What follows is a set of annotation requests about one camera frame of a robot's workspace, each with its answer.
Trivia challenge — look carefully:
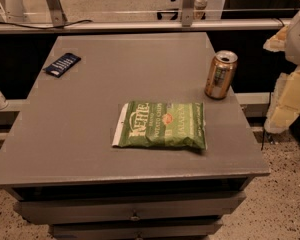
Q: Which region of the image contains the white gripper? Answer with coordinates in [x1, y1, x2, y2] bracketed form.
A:
[263, 10, 300, 134]

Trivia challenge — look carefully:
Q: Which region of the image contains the orange soda can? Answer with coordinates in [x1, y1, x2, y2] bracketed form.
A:
[205, 50, 238, 100]

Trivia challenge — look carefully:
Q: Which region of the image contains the green Kettle chips bag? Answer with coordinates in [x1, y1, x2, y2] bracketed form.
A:
[112, 101, 207, 150]

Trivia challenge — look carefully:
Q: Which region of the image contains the grey lower drawer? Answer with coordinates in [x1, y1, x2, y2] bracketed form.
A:
[50, 218, 222, 240]

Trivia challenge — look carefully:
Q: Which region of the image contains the grey drawer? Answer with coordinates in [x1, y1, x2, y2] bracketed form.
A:
[14, 191, 246, 225]
[50, 218, 222, 240]

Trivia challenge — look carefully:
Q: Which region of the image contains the dark blue snack packet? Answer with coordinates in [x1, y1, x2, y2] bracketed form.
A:
[44, 53, 81, 78]

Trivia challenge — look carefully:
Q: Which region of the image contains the grey upper drawer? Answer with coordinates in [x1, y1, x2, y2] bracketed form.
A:
[14, 191, 246, 225]

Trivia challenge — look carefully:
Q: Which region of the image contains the grey metal rail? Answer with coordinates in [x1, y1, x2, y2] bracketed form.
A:
[0, 18, 291, 34]

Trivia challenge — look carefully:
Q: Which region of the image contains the centre metal post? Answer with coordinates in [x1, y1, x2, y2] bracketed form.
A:
[181, 0, 194, 27]

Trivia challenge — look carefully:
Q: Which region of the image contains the black cable on rail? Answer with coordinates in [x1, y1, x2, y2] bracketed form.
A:
[0, 18, 94, 30]

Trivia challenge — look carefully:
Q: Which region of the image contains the left metal post bracket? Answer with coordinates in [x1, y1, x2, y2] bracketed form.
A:
[46, 0, 67, 27]

